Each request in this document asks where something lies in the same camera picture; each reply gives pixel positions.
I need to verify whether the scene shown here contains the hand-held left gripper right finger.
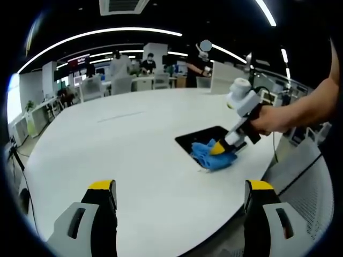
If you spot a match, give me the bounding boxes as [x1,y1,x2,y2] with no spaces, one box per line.
[243,179,317,257]

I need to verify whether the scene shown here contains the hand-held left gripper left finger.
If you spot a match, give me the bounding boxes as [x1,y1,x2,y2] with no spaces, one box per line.
[47,179,118,257]

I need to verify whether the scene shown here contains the blue cleaning cloth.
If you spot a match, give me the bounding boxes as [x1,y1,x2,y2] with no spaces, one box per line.
[191,138,238,172]

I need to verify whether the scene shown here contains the person's right hand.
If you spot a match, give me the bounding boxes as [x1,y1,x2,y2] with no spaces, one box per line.
[250,105,292,137]

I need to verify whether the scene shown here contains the white shelf box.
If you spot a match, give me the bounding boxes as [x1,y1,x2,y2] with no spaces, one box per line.
[258,88,278,107]

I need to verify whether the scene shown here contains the grey metal stand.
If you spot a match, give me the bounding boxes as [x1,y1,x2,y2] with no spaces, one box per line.
[245,52,258,86]

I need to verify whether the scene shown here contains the white partition board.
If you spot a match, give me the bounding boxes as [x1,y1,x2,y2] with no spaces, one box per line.
[210,61,242,94]

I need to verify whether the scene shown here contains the grey mesh office chair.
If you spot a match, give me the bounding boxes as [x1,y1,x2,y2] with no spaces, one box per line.
[261,139,335,257]

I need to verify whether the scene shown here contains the black oval object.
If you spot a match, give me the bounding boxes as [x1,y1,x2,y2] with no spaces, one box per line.
[17,188,30,215]

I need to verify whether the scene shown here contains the black tripod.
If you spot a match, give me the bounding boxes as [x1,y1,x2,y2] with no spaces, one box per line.
[8,146,26,172]

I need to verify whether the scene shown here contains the white side desk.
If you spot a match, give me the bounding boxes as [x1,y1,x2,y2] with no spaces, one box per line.
[26,99,64,139]

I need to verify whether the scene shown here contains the ceiling air conditioner unit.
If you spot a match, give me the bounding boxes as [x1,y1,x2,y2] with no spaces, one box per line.
[99,0,150,16]

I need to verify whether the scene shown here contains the long curved ceiling light strip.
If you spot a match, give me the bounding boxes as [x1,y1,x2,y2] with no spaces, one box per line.
[17,27,183,74]

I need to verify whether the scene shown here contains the thin black cable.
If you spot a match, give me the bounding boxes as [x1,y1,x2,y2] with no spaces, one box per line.
[23,168,41,236]

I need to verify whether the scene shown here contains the red wall screen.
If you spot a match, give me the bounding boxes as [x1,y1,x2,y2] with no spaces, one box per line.
[67,56,91,71]

